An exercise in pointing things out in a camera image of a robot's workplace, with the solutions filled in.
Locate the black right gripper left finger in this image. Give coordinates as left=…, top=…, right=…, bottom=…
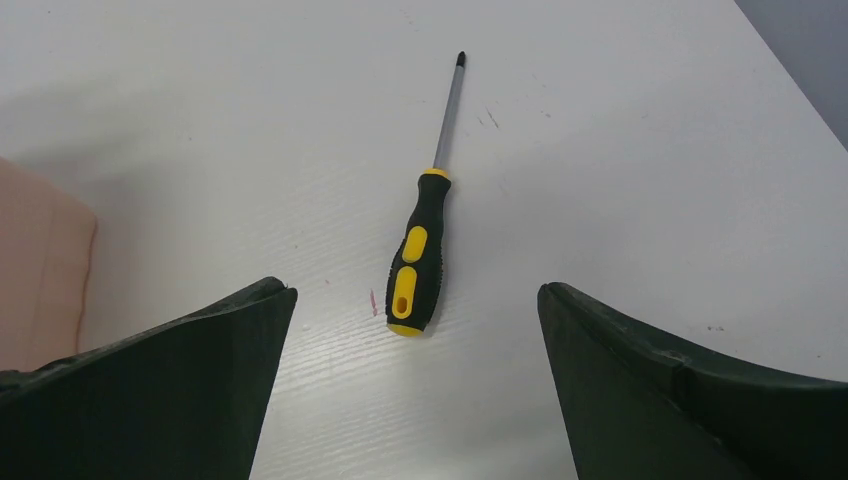
left=1, top=277, right=298, bottom=479

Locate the yellow black screwdriver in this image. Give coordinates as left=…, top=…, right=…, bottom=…
left=385, top=51, right=467, bottom=337

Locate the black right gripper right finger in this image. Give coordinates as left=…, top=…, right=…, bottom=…
left=537, top=283, right=847, bottom=479

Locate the pink plastic bin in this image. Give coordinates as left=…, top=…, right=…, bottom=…
left=1, top=160, right=97, bottom=371

